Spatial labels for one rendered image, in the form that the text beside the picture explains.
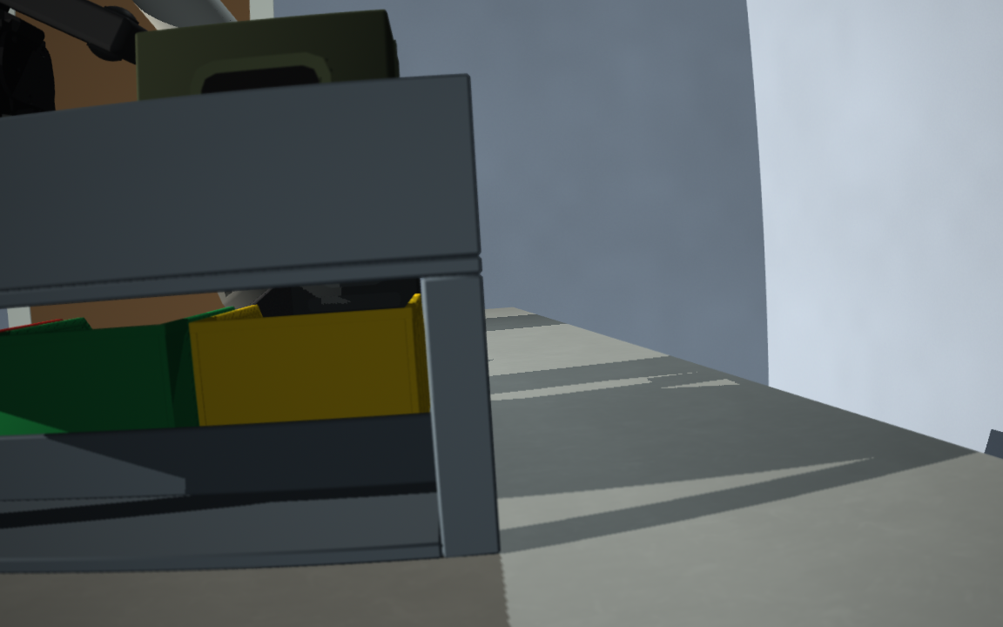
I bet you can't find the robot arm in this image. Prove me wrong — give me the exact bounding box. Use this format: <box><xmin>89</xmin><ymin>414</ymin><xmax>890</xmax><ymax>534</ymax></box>
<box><xmin>0</xmin><ymin>0</ymin><xmax>267</xmax><ymax>310</ymax></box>

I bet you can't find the yellow open bin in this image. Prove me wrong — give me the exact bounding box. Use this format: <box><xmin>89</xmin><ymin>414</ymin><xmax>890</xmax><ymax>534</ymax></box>
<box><xmin>189</xmin><ymin>293</ymin><xmax>430</xmax><ymax>426</ymax></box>

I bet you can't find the dark grey metal shelf rack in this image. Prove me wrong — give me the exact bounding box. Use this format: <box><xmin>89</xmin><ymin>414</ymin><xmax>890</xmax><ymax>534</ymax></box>
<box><xmin>0</xmin><ymin>73</ymin><xmax>502</xmax><ymax>573</ymax></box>

